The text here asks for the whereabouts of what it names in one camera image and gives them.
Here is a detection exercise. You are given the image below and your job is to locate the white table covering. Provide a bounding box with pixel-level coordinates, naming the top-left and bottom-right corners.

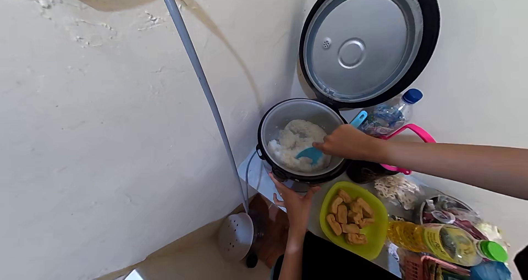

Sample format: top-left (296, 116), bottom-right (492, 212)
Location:
top-left (238, 148), bottom-right (402, 277)

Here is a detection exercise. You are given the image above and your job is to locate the person's right forearm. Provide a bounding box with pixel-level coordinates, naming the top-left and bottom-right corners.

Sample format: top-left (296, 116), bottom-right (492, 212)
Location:
top-left (379, 140), bottom-right (528, 200)

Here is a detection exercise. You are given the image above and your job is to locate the black and silver rice cooker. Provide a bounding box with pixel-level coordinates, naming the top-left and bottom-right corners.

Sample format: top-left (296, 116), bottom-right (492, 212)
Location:
top-left (256, 0), bottom-right (441, 192)

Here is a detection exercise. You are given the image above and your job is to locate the blue plastic bag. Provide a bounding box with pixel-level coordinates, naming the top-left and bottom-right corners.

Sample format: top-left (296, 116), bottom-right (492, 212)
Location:
top-left (469, 260), bottom-right (512, 280)

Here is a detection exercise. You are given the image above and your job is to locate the grey power cable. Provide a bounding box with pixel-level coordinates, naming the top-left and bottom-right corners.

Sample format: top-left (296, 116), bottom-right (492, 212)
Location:
top-left (245, 150), bottom-right (258, 204)

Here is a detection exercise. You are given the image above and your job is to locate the pile of fried tofu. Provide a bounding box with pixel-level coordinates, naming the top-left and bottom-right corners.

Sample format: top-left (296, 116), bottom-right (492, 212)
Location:
top-left (326, 189), bottom-right (375, 245)

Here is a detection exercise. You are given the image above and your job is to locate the silver inner cooking pot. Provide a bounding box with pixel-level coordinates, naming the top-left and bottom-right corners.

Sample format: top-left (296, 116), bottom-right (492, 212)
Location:
top-left (262, 99), bottom-right (345, 177)

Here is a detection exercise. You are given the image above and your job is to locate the blue rice paddle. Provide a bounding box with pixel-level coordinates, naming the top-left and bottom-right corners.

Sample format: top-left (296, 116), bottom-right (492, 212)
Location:
top-left (296, 110), bottom-right (368, 165)

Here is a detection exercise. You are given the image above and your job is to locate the grey long pipe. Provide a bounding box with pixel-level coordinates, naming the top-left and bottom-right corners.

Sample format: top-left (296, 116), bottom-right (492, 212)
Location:
top-left (156, 0), bottom-right (249, 214)

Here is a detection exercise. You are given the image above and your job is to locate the person's body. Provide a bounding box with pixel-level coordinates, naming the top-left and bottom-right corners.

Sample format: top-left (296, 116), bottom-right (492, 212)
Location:
top-left (271, 231), bottom-right (402, 280)

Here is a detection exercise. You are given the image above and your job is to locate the clear bottle with blue cap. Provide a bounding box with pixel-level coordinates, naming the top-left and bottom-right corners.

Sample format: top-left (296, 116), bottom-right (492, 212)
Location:
top-left (357, 88), bottom-right (423, 137)

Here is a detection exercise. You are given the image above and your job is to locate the clear bag of pale pieces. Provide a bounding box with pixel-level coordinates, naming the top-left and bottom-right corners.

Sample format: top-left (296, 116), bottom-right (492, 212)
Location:
top-left (374, 175), bottom-right (424, 210)

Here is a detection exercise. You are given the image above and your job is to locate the dark round bowl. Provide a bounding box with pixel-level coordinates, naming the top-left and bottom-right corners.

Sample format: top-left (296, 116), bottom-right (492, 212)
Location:
top-left (346, 160), bottom-right (401, 184)

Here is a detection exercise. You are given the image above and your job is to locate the clear bag with red contents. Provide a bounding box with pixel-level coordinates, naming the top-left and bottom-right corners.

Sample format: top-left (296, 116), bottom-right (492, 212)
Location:
top-left (422, 196), bottom-right (487, 241)

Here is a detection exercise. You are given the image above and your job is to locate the person's left hand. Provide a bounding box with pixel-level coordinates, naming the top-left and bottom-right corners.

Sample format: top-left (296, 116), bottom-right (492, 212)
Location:
top-left (268, 172), bottom-right (321, 236)

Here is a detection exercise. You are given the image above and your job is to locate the reddish brown floor-standing object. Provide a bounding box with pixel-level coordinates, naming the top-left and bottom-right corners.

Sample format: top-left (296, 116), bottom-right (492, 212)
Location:
top-left (247, 193), bottom-right (290, 268)

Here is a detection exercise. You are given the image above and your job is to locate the white cooked rice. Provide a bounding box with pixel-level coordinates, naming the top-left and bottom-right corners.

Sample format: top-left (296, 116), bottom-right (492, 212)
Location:
top-left (267, 119), bottom-right (332, 172)

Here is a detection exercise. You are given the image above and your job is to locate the person's left forearm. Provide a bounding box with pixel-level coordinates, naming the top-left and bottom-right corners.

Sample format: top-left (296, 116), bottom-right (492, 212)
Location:
top-left (279, 226), bottom-right (307, 280)

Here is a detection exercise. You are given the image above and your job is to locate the person's right hand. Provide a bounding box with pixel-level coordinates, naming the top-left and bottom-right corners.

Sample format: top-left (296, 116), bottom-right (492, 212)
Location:
top-left (312, 124), bottom-right (387, 161)

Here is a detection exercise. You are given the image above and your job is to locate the metal bowl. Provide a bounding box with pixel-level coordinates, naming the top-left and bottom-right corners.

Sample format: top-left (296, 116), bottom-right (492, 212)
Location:
top-left (419, 194), bottom-right (475, 227)

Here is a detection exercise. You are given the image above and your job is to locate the yellow-green plastic bowl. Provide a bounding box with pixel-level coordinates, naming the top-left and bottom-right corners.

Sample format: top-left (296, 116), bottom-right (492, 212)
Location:
top-left (320, 181), bottom-right (389, 261)

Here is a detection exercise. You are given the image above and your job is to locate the oil bottle with green cap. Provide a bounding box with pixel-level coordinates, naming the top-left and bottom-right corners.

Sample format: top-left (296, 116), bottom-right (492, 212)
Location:
top-left (387, 220), bottom-right (508, 267)

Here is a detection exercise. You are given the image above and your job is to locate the salmon pink plastic basket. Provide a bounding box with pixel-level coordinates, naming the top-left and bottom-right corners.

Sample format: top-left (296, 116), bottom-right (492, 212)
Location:
top-left (398, 252), bottom-right (471, 280)

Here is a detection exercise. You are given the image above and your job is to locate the white perforated round object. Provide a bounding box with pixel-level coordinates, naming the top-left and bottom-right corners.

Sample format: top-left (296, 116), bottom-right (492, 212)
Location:
top-left (218, 212), bottom-right (255, 262)

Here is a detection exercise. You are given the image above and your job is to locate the pink plastic handled basket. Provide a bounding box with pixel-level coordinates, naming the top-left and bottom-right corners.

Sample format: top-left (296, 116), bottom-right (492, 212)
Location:
top-left (379, 123), bottom-right (436, 175)

